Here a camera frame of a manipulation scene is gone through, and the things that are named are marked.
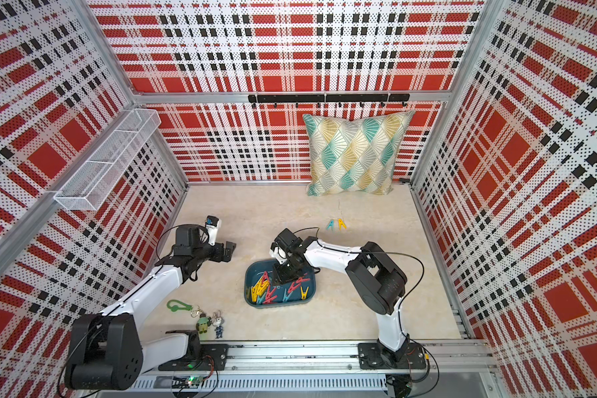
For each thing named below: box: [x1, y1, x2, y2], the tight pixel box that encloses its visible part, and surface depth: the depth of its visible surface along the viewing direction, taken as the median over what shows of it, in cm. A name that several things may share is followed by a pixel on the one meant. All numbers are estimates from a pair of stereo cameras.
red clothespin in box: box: [262, 285, 278, 305], surface depth 86 cm
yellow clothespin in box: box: [250, 276, 270, 303], surface depth 88 cm
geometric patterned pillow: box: [302, 110, 416, 197], surface depth 95 cm
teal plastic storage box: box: [243, 258, 317, 310], surface depth 88 cm
